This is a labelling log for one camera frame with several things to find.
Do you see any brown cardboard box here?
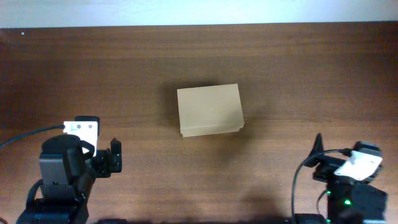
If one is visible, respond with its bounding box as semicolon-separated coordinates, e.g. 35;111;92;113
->
177;83;244;138

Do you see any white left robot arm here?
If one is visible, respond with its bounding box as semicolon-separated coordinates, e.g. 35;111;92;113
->
17;116;123;223

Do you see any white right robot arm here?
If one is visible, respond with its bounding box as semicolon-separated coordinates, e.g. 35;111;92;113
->
290;133;388;224

